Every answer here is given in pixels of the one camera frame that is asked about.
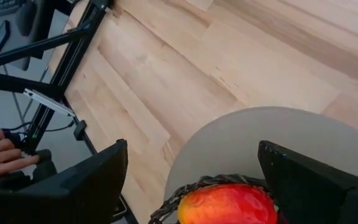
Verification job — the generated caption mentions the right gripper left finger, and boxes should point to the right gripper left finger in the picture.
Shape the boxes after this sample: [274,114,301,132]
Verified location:
[42,139,128,224]

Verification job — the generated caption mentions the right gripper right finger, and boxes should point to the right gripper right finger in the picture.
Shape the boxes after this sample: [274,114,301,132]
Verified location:
[259,140,354,224]

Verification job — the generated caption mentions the red and yellow toy mango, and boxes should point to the red and yellow toy mango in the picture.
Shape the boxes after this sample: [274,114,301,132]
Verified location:
[177,183,278,224]

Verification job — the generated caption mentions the dark wicker basket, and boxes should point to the dark wicker basket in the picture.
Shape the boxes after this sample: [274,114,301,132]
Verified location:
[149,173,279,224]

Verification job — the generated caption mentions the black device with green light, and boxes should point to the black device with green light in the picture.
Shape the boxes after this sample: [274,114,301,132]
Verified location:
[0,129,58,190]

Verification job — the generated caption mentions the round grey placemat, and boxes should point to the round grey placemat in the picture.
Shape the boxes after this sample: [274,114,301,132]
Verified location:
[163,106,358,224]

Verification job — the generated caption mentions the grey desk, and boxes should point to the grey desk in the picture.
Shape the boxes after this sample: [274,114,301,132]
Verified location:
[0,0,71,72]

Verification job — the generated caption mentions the black computer mouse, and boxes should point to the black computer mouse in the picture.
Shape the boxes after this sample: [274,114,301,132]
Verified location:
[14,0,39,37]

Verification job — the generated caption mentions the backlit keyboard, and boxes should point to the backlit keyboard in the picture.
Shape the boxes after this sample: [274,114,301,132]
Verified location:
[0,0,21,17]

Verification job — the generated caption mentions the black metal table frame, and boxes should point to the black metal table frame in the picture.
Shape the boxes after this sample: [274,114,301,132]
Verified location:
[0,0,139,224]

